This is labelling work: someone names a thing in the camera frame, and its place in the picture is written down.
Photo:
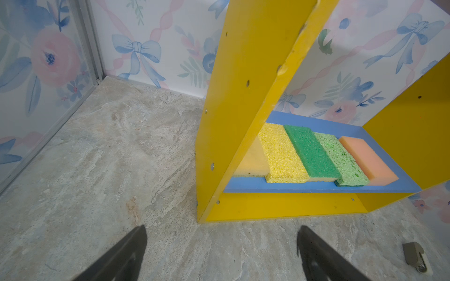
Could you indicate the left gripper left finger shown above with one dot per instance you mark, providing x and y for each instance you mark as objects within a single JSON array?
[{"x": 122, "y": 262}]

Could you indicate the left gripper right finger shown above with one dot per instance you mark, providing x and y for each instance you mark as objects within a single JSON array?
[{"x": 321, "y": 262}]

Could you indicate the light green sponge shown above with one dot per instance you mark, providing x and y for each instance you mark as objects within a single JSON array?
[{"x": 351, "y": 175}]

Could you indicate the dark green sponge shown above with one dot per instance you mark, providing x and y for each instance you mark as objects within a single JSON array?
[{"x": 314, "y": 158}]

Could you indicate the bright yellow sponge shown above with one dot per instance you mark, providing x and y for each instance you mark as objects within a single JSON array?
[{"x": 285, "y": 166}]

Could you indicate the orange pink sponge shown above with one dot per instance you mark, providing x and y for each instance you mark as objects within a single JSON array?
[{"x": 378, "y": 173}]

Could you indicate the pale yellow sponge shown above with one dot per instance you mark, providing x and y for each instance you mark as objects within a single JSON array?
[{"x": 254, "y": 163}]

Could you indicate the yellow shelf pink blue boards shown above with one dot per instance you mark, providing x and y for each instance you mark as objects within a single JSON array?
[{"x": 373, "y": 70}]

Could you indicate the small brass metal piece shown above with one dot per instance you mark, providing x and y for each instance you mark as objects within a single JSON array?
[{"x": 415, "y": 256}]

